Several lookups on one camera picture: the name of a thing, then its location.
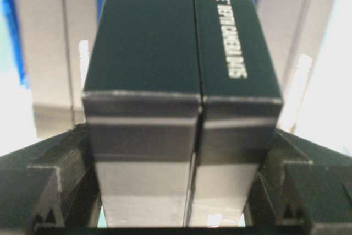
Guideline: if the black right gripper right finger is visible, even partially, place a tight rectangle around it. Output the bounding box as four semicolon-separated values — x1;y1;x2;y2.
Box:
244;129;351;234

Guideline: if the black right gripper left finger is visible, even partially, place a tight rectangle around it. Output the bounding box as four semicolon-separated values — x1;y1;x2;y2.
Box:
1;124;101;234

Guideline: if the black RealSense D415 box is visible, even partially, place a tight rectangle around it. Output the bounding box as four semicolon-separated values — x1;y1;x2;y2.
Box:
82;0;283;227

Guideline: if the clear plastic storage case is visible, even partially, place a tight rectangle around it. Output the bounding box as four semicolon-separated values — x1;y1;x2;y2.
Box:
0;0;352;225

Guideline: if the blue cloth liner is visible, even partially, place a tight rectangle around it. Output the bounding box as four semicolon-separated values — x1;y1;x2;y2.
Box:
1;0;30;89

